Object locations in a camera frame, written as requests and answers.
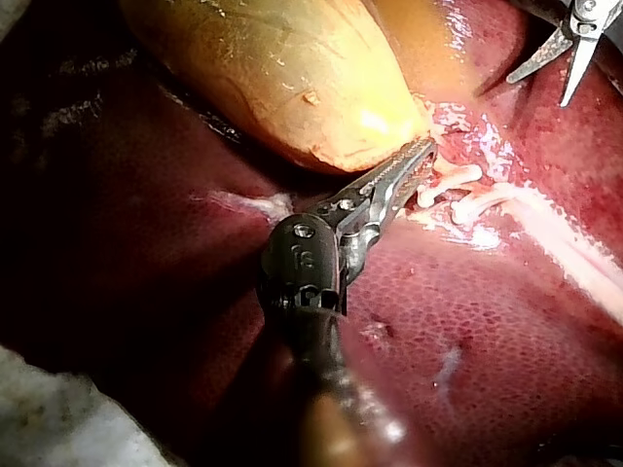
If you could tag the left arm instrument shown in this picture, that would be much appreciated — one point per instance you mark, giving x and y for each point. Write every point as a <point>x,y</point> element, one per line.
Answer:
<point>304,262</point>

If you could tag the dark left arm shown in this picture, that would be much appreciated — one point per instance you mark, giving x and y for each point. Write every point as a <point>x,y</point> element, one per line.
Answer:
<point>336,418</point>

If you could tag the white clip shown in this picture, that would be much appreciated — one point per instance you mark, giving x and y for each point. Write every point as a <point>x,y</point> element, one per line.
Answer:
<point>452,182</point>
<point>474,206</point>

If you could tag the right arm instrument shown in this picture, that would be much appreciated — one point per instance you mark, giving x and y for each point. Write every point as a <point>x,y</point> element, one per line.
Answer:
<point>591,17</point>

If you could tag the left arm instrument jaw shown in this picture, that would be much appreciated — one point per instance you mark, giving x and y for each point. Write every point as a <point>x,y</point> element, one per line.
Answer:
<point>406,192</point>
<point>396,163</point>

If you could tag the white cloth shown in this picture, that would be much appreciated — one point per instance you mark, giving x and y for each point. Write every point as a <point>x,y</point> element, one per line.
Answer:
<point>53,418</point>

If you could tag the right arm instrument jaw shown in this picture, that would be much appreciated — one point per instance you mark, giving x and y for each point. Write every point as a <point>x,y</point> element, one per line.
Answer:
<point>579,68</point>
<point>542,61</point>

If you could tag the gallbladder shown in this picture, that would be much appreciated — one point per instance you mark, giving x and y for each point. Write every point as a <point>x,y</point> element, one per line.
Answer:
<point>272,73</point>

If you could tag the dark red liver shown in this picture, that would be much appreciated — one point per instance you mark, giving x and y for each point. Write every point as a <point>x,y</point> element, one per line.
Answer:
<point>462,331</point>

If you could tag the thin tube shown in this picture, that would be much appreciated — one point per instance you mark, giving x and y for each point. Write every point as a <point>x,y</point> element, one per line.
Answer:
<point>574,262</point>
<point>569,221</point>

